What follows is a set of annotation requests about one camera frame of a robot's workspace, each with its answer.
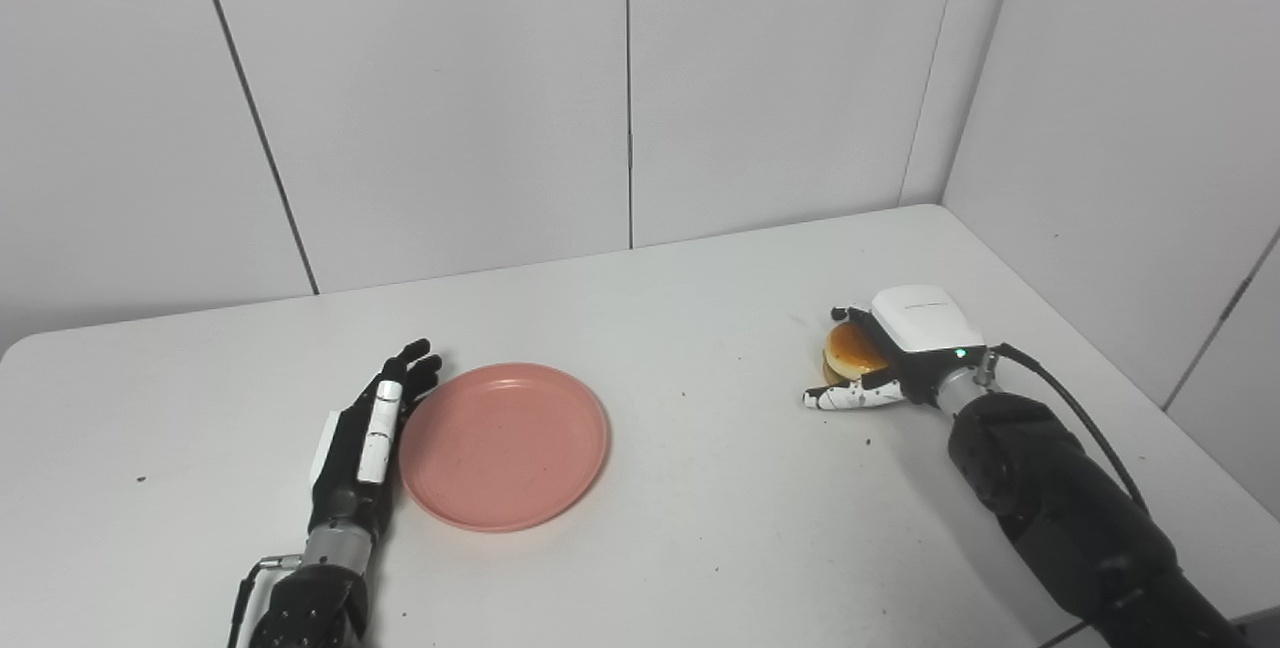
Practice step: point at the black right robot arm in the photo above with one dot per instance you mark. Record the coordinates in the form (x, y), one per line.
(1060, 508)

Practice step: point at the pink plate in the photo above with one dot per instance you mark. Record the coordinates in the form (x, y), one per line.
(503, 446)

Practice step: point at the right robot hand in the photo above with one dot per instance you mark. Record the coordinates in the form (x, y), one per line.
(905, 348)

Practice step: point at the toy hamburger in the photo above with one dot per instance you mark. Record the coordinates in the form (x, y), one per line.
(850, 352)

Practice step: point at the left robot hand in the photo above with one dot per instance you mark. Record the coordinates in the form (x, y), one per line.
(365, 438)

